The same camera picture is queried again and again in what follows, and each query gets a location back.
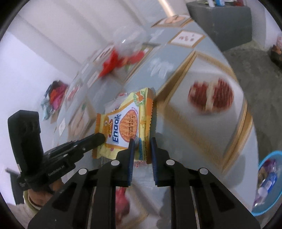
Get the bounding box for yellow orange biscuit packet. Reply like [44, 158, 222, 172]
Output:
[92, 88, 154, 164]

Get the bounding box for patterned fruit bed quilt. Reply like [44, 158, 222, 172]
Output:
[53, 13, 260, 228]

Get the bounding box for person's left hand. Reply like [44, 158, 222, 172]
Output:
[27, 179, 64, 207]

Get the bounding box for blue plastic trash basket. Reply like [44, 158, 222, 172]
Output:
[251, 151, 281, 217]

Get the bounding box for blue snack packet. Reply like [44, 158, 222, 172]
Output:
[258, 172, 277, 198]

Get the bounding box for red crumpled wrapper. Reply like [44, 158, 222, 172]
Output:
[99, 49, 145, 77]

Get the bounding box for pile of colourful clothes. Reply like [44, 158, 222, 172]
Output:
[41, 81, 68, 120]

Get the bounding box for grey storage cabinet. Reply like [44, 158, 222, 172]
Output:
[186, 1, 252, 51]

